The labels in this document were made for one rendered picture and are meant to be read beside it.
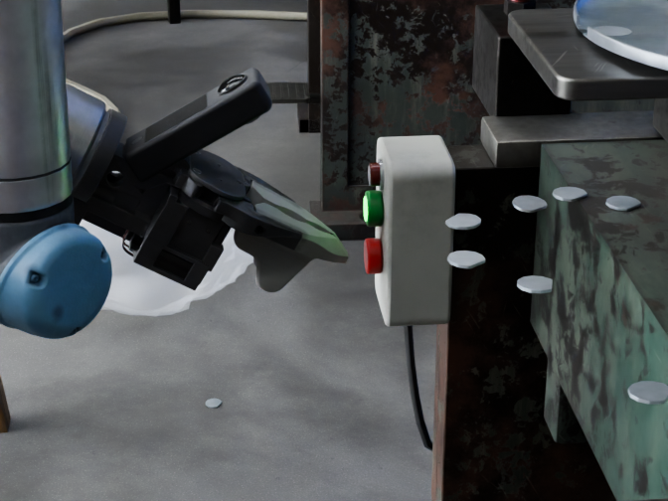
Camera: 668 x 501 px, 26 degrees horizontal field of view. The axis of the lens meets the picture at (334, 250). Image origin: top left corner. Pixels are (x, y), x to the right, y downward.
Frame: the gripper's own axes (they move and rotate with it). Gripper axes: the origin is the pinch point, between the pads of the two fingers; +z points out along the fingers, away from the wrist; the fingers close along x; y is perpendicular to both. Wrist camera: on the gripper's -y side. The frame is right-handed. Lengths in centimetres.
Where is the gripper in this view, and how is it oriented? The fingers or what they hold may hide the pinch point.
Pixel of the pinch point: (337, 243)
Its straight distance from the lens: 111.6
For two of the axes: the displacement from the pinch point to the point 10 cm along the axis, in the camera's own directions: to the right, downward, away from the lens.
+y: -5.0, 8.1, 3.1
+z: 8.6, 4.2, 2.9
